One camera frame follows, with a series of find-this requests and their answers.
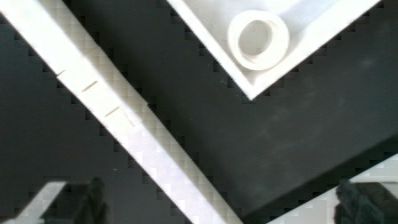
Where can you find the white U-shaped fence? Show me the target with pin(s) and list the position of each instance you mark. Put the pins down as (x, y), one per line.
(122, 109)

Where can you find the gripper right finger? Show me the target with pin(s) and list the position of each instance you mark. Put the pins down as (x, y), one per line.
(369, 203)

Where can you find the white square tabletop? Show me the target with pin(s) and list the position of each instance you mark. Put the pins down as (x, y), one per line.
(264, 33)

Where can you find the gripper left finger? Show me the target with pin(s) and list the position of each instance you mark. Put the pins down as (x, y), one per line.
(68, 203)

